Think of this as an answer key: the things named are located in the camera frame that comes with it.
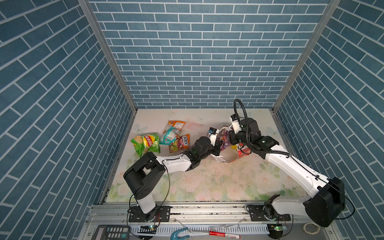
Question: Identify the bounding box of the purple berries candy bag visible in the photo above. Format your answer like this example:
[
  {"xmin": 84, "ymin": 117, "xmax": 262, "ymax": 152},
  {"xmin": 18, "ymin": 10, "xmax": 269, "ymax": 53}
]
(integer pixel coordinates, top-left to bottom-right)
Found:
[{"xmin": 216, "ymin": 127, "xmax": 231, "ymax": 151}]

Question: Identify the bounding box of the red white paper bag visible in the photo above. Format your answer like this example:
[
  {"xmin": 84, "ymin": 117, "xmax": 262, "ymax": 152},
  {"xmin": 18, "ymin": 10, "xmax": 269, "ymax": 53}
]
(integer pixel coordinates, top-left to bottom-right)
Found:
[{"xmin": 212, "ymin": 126, "xmax": 252, "ymax": 163}]

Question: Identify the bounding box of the fruit candy bag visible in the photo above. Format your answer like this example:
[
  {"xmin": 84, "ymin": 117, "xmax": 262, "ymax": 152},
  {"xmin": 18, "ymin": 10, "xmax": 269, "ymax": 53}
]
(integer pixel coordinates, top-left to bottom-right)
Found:
[{"xmin": 169, "ymin": 134, "xmax": 190, "ymax": 153}]

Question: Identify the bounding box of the teal candy bag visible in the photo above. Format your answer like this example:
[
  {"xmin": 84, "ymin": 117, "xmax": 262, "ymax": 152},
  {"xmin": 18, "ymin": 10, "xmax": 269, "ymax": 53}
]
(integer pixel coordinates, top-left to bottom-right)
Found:
[{"xmin": 160, "ymin": 126, "xmax": 181, "ymax": 146}]

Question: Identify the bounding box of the green chips bag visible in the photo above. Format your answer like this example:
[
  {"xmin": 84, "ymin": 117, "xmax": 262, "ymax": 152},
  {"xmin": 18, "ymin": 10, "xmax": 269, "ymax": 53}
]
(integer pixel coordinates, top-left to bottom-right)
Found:
[{"xmin": 131, "ymin": 133, "xmax": 161, "ymax": 157}]

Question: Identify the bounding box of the green yellow snack packet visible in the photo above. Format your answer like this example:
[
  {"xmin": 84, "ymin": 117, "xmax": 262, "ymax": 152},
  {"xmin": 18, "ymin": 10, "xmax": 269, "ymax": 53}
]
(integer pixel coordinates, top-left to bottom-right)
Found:
[{"xmin": 164, "ymin": 120, "xmax": 186, "ymax": 133}]

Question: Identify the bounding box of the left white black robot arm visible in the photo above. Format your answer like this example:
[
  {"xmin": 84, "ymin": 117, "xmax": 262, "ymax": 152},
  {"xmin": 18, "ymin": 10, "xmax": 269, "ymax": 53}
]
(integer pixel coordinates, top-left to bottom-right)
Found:
[{"xmin": 123, "ymin": 137, "xmax": 222, "ymax": 214}]

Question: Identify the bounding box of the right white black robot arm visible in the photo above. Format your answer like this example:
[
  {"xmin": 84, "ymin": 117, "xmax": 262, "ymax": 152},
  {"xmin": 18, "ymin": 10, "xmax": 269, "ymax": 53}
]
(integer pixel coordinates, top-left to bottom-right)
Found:
[{"xmin": 229, "ymin": 115, "xmax": 346, "ymax": 227}]

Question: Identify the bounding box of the red marker pen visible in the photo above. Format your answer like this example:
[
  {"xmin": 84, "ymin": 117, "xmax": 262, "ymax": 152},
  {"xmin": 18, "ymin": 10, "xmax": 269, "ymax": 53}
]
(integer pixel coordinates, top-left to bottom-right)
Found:
[{"xmin": 209, "ymin": 231, "xmax": 241, "ymax": 239}]

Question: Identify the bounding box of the rubber band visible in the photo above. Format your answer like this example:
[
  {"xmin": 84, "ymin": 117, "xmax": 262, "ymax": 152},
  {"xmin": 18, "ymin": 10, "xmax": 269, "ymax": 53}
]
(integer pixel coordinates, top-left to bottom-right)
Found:
[{"xmin": 303, "ymin": 222, "xmax": 321, "ymax": 235}]

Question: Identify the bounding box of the black calculator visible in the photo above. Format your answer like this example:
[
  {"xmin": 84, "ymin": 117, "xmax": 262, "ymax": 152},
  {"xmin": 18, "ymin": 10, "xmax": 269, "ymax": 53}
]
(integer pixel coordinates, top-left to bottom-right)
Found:
[{"xmin": 92, "ymin": 225, "xmax": 131, "ymax": 240}]

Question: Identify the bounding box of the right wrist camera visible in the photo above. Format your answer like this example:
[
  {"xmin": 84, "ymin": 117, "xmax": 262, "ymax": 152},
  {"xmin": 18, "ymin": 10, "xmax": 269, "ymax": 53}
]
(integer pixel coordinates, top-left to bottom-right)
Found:
[{"xmin": 230, "ymin": 114, "xmax": 242, "ymax": 134}]

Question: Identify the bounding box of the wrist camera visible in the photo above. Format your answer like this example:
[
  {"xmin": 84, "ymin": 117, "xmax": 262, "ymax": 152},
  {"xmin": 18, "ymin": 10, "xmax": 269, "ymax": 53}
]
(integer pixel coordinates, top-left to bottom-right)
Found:
[
  {"xmin": 207, "ymin": 128, "xmax": 219, "ymax": 146},
  {"xmin": 230, "ymin": 114, "xmax": 242, "ymax": 134}
]

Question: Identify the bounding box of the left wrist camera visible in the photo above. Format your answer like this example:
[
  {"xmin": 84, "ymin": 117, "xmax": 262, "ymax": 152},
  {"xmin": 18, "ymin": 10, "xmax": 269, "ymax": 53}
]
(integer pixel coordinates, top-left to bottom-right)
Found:
[{"xmin": 207, "ymin": 128, "xmax": 219, "ymax": 146}]

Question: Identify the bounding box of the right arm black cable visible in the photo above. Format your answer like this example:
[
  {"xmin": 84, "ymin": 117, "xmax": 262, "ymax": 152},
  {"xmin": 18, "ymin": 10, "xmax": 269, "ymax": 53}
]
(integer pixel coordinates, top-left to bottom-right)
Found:
[{"xmin": 233, "ymin": 98, "xmax": 356, "ymax": 220}]

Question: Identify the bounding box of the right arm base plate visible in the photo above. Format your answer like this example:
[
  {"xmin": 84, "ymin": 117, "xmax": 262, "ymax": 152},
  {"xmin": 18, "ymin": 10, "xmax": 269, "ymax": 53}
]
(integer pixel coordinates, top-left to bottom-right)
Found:
[{"xmin": 245, "ymin": 205, "xmax": 292, "ymax": 222}]

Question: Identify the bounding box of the white cable duct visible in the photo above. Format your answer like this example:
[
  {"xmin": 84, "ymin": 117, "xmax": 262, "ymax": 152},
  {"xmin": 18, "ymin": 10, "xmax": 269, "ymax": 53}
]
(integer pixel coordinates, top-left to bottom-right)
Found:
[{"xmin": 131, "ymin": 224, "xmax": 270, "ymax": 237}]

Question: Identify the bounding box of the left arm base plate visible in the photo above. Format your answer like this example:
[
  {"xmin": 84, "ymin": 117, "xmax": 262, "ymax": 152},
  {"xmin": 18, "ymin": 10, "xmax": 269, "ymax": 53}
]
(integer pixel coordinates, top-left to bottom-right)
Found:
[{"xmin": 128, "ymin": 206, "xmax": 171, "ymax": 223}]

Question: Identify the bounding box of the aluminium rail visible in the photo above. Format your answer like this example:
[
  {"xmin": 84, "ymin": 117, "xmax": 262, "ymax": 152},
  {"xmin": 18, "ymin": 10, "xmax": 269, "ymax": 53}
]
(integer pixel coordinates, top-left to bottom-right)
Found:
[{"xmin": 85, "ymin": 201, "xmax": 335, "ymax": 226}]

